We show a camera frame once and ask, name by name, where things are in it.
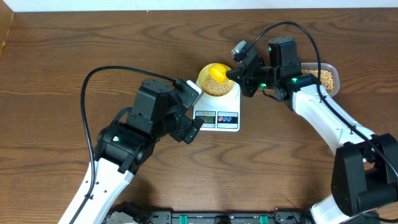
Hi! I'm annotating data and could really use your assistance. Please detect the yellow measuring scoop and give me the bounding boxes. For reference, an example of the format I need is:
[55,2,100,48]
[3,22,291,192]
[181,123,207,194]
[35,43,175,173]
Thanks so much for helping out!
[209,63,229,83]

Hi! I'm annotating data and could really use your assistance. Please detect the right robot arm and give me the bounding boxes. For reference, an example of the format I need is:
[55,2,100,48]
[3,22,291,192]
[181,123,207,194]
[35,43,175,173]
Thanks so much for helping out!
[226,37,397,223]

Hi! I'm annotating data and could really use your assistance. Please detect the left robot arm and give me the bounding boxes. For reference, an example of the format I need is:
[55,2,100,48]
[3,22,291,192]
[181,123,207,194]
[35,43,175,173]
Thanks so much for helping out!
[60,78,203,223]

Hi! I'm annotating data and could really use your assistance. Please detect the soybeans in yellow bowl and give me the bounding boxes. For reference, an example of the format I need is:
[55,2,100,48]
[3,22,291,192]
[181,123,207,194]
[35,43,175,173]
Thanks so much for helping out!
[202,75,234,96]

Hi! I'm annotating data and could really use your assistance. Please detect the pale yellow bowl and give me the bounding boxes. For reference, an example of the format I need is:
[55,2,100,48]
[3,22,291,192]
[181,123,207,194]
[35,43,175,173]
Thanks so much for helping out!
[198,62,236,99]

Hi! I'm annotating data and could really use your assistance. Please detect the white digital kitchen scale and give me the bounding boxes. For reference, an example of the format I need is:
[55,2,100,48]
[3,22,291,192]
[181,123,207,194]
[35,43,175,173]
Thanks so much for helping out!
[193,75,241,132]

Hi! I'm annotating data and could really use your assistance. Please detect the soybeans in container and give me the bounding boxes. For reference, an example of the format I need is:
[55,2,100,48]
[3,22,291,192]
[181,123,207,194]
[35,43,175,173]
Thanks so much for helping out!
[302,69,334,93]

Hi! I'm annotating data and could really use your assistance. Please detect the clear plastic container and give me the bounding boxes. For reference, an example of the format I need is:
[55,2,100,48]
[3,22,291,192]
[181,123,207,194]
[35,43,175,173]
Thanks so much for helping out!
[301,62,340,97]

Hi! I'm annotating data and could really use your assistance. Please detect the left black cable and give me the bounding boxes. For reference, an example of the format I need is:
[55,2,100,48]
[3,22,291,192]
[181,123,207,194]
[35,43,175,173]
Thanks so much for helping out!
[68,65,187,224]

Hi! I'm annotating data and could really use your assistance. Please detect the black cable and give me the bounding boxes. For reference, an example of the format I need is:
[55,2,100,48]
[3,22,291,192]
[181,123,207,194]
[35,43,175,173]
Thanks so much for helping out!
[250,21,398,178]
[68,65,187,224]

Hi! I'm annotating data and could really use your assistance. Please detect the right black cable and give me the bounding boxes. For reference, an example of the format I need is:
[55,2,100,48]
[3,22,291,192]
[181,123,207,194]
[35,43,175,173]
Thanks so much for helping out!
[250,21,398,178]

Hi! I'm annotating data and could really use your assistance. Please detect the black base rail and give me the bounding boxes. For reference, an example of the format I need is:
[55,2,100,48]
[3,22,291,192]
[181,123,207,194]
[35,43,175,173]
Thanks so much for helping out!
[103,211,312,224]

